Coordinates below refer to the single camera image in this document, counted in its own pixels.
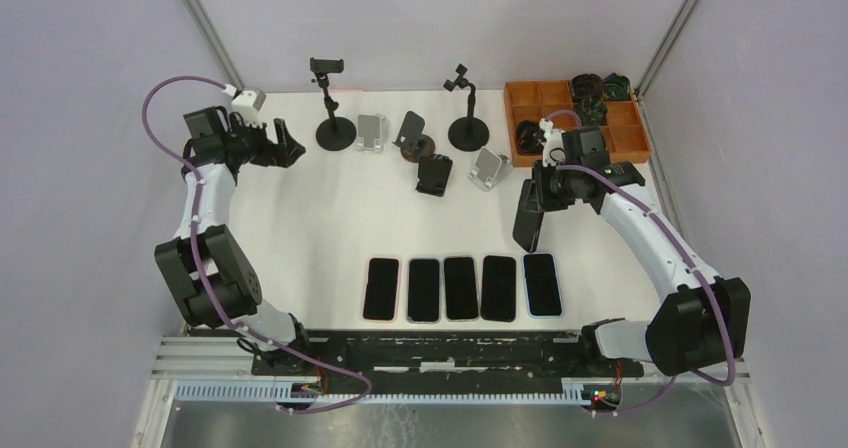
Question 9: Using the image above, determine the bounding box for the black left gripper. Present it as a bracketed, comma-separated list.
[223, 114, 305, 169]

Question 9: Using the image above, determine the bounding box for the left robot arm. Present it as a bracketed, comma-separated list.
[154, 106, 314, 376]

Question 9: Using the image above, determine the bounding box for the pink case phone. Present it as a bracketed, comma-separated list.
[362, 258, 400, 322]

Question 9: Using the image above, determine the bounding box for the clear case phone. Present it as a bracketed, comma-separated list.
[406, 258, 441, 323]

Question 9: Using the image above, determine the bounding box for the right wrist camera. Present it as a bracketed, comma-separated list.
[539, 118, 564, 167]

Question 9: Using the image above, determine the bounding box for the black cable coil front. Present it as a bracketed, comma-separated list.
[515, 119, 549, 155]

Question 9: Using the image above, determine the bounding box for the black mounting base plate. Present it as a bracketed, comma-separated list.
[237, 330, 644, 395]

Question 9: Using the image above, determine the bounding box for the tall black phone stand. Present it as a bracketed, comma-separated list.
[443, 64, 490, 152]
[309, 57, 357, 152]

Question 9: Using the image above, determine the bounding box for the white slotted cable duct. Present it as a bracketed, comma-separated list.
[174, 381, 614, 408]

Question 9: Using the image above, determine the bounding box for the black phone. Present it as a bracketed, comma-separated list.
[512, 179, 544, 253]
[443, 256, 479, 321]
[480, 255, 517, 323]

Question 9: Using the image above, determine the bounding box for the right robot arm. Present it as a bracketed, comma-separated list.
[525, 118, 751, 386]

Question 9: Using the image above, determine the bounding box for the small black folding stand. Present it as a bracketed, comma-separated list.
[416, 154, 453, 197]

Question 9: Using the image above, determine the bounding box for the clear acrylic phone stand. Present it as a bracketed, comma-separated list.
[356, 114, 389, 153]

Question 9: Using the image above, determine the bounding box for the silver metal phone stand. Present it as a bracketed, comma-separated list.
[468, 147, 513, 192]

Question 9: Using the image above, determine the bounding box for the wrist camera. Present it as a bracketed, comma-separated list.
[539, 118, 564, 167]
[223, 84, 266, 128]

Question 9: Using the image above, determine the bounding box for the wooden compartment tray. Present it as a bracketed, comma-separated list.
[503, 80, 652, 168]

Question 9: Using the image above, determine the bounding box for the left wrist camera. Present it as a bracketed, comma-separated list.
[223, 84, 266, 128]

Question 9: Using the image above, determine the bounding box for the white case phone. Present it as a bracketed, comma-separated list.
[522, 253, 563, 317]

